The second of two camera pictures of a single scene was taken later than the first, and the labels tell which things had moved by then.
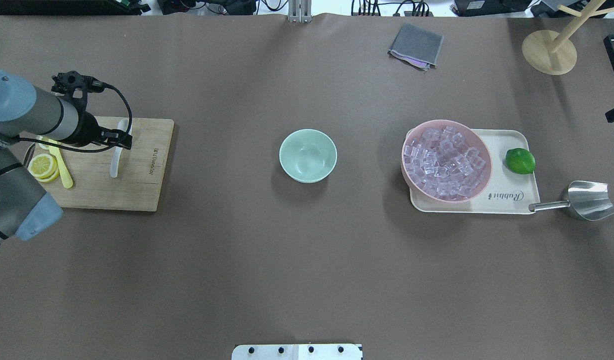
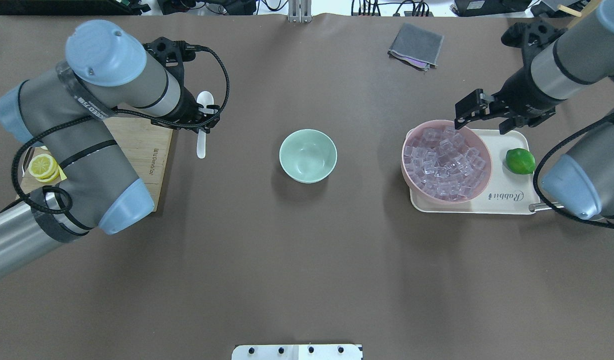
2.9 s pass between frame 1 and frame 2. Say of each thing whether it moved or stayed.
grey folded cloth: stayed
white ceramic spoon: moved
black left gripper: moved
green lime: stayed
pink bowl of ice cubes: stayed
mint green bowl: stayed
